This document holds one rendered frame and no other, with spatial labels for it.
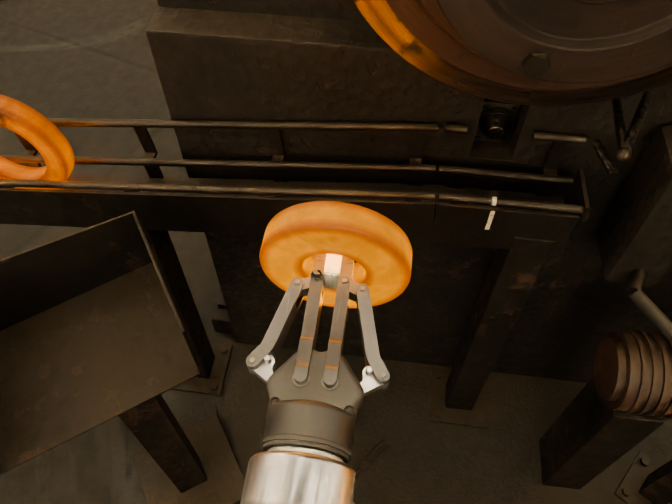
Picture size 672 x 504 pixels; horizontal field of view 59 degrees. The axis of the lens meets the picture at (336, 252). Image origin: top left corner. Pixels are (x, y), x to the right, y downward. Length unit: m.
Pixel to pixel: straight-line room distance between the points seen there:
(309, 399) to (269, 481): 0.08
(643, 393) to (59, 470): 1.17
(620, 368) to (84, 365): 0.76
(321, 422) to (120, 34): 2.17
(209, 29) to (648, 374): 0.78
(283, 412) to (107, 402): 0.38
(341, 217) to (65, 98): 1.81
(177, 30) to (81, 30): 1.76
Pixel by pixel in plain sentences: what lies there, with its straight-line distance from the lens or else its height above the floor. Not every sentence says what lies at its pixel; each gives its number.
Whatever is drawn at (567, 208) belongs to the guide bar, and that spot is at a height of 0.71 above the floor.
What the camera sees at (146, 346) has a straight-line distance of 0.84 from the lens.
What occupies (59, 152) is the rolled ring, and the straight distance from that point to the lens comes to 0.97.
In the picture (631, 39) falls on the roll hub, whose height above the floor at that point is 1.02.
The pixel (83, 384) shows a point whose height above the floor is 0.60.
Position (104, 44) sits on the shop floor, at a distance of 2.48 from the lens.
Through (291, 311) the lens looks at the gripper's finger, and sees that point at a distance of 0.55.
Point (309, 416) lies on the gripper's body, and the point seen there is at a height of 0.87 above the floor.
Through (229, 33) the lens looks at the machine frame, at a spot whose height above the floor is 0.87.
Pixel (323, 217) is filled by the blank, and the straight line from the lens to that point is 0.54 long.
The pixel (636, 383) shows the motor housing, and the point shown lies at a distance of 0.98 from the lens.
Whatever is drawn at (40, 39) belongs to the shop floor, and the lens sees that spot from 2.60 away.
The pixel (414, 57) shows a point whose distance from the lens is 0.67.
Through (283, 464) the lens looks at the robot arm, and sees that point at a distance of 0.46.
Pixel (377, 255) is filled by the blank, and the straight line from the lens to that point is 0.56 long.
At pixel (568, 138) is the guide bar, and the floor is 0.76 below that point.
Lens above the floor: 1.32
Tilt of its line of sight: 54 degrees down
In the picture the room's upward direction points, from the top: straight up
